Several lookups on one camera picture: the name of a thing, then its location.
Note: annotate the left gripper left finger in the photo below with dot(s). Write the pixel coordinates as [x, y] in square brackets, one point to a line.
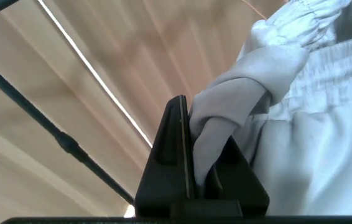
[163, 174]

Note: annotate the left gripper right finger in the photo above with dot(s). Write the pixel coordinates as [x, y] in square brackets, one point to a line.
[241, 183]

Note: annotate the pale grey shorts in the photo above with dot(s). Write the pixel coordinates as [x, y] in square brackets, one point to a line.
[303, 155]

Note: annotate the pink clothes hanger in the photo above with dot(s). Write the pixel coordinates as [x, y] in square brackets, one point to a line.
[257, 12]

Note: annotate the black clothes rack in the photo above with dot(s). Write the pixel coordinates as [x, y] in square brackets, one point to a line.
[67, 143]

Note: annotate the beige curtain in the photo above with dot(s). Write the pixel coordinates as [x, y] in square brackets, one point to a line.
[132, 62]

